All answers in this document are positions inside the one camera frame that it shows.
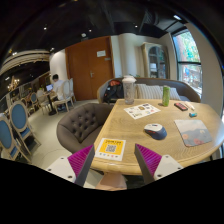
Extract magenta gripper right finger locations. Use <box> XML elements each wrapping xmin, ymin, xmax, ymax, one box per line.
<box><xmin>134</xmin><ymin>144</ymin><xmax>162</xmax><ymax>184</ymax></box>

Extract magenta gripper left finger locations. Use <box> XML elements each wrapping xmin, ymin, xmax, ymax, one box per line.
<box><xmin>68</xmin><ymin>145</ymin><xmax>95</xmax><ymax>186</ymax></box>

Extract white and blue computer mouse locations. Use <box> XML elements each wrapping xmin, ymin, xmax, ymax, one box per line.
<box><xmin>144</xmin><ymin>124</ymin><xmax>167</xmax><ymax>140</ymax></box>

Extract grey patterned mouse pad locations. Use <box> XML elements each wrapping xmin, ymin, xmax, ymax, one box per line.
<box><xmin>175</xmin><ymin>119</ymin><xmax>212</xmax><ymax>147</ymax></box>

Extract grey tufted armchair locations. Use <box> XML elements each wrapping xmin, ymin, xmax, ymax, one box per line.
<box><xmin>56</xmin><ymin>103</ymin><xmax>112</xmax><ymax>154</ymax></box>

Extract yellow QR code card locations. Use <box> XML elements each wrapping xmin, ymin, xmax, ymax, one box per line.
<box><xmin>95</xmin><ymin>138</ymin><xmax>126</xmax><ymax>161</ymax></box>

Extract white printed menu sheet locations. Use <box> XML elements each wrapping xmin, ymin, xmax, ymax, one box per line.
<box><xmin>124</xmin><ymin>103</ymin><xmax>159</xmax><ymax>119</ymax></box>

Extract black and red phone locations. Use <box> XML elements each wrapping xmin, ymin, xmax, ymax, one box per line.
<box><xmin>174</xmin><ymin>103</ymin><xmax>188</xmax><ymax>111</ymax></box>

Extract small teal eraser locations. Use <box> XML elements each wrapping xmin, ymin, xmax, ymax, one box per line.
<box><xmin>189</xmin><ymin>113</ymin><xmax>197</xmax><ymax>118</ymax></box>

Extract striped cushion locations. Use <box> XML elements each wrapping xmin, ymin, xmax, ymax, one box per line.
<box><xmin>135</xmin><ymin>84</ymin><xmax>181</xmax><ymax>100</ymax></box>

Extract white pen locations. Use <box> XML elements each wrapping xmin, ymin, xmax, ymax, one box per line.
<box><xmin>185</xmin><ymin>101</ymin><xmax>195</xmax><ymax>111</ymax></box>

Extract green bottle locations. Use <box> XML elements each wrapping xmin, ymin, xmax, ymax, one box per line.
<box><xmin>162</xmin><ymin>86</ymin><xmax>170</xmax><ymax>106</ymax></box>

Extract blue upholstered chair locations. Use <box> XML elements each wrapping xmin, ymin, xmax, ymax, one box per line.
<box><xmin>9</xmin><ymin>101</ymin><xmax>40</xmax><ymax>145</ymax></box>
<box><xmin>0</xmin><ymin>114</ymin><xmax>30</xmax><ymax>163</ymax></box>
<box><xmin>30</xmin><ymin>92</ymin><xmax>40</xmax><ymax>111</ymax></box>

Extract white dining chair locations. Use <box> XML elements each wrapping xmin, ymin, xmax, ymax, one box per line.
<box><xmin>54</xmin><ymin>80</ymin><xmax>72</xmax><ymax>109</ymax></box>

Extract seated person in white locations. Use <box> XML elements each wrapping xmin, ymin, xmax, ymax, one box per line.
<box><xmin>52</xmin><ymin>74</ymin><xmax>64</xmax><ymax>101</ymax></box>

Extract black backpack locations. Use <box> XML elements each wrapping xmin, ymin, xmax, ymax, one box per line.
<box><xmin>103</xmin><ymin>80</ymin><xmax>124</xmax><ymax>104</ymax></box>

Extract grey curved sofa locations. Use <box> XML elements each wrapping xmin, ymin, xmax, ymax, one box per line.
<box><xmin>97</xmin><ymin>76</ymin><xmax>200</xmax><ymax>103</ymax></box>

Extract laptop computer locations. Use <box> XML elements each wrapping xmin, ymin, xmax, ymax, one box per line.
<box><xmin>46</xmin><ymin>84</ymin><xmax>53</xmax><ymax>92</ymax></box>

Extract clear tumbler with white lid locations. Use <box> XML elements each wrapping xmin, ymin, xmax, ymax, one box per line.
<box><xmin>122</xmin><ymin>75</ymin><xmax>136</xmax><ymax>105</ymax></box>

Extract glass display cabinet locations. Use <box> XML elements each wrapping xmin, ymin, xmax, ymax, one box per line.
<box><xmin>141</xmin><ymin>42</ymin><xmax>169</xmax><ymax>79</ymax></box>

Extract brown wooden door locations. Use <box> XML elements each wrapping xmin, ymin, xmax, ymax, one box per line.
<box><xmin>65</xmin><ymin>36</ymin><xmax>114</xmax><ymax>100</ymax></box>

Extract large window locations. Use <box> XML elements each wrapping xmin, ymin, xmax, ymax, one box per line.
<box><xmin>172</xmin><ymin>29</ymin><xmax>203</xmax><ymax>96</ymax></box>

